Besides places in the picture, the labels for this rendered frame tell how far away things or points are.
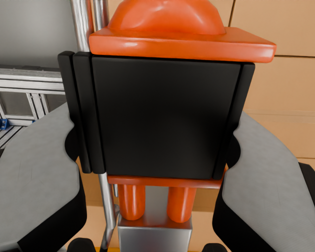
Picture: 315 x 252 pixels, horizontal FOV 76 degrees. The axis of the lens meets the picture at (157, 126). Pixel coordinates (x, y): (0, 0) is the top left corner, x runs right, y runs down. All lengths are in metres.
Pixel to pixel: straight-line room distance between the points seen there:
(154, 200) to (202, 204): 0.25
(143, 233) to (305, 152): 0.89
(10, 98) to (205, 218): 1.16
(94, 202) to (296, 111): 0.72
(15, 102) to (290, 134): 1.32
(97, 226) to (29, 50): 1.13
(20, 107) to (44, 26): 0.45
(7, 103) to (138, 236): 1.24
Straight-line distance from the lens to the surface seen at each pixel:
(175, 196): 0.16
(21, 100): 1.31
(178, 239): 0.19
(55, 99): 1.21
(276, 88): 0.78
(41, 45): 1.37
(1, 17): 1.45
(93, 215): 0.45
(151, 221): 0.18
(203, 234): 0.49
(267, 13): 0.70
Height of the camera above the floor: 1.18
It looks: 57 degrees down
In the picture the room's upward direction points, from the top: 178 degrees counter-clockwise
